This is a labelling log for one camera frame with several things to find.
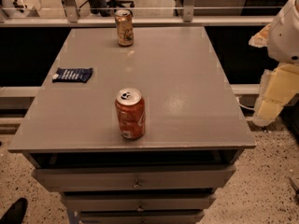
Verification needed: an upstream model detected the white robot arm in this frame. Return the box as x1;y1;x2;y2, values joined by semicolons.
249;0;299;126

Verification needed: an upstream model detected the red coke can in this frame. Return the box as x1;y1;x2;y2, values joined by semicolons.
115;88;145;140

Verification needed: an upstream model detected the gold soda can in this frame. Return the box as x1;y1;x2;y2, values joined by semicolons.
115;9;134;47

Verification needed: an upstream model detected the grey drawer cabinet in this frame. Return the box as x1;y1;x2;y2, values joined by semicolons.
9;27;254;224

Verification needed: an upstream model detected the top grey drawer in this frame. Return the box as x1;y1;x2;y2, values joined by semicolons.
33;165;235;192

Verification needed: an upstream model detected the grey drawer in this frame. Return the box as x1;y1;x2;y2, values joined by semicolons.
61;193;216;212
33;165;235;192
79;210;204;224

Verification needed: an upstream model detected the middle grey drawer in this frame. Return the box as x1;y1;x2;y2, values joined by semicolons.
61;193;216;212

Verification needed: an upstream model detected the bottom grey drawer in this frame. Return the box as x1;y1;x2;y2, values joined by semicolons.
79;210;204;224

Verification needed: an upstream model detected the blue striped chip bag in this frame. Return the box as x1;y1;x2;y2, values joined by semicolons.
52;68;93;83

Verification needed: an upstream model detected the black shoe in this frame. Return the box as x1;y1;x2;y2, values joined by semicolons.
0;198;28;224

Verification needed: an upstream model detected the metal railing frame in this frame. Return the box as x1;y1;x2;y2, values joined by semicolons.
1;0;288;27

